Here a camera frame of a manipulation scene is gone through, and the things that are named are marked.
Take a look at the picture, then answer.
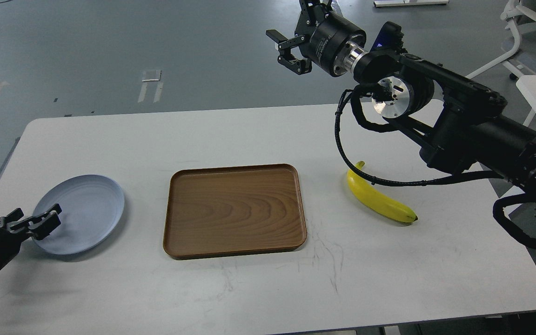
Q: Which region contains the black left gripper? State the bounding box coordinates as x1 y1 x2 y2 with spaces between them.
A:
0 204 62 270

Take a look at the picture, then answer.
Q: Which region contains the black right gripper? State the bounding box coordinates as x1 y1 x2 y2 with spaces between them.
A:
266 0 366 78

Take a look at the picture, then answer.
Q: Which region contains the light blue round plate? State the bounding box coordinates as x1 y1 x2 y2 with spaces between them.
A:
33 174 125 256

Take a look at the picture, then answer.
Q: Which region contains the yellow banana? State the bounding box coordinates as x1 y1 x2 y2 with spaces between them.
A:
346 169 418 224

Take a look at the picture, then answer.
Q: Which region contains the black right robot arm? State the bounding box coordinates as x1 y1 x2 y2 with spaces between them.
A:
266 0 536 249

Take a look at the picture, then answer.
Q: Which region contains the brown wooden tray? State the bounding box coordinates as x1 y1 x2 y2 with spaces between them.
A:
162 163 307 260

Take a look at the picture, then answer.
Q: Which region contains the white office chair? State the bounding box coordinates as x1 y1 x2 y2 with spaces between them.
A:
467 0 536 81

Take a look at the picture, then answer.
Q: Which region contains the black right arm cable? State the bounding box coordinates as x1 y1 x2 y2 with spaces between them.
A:
335 84 506 188

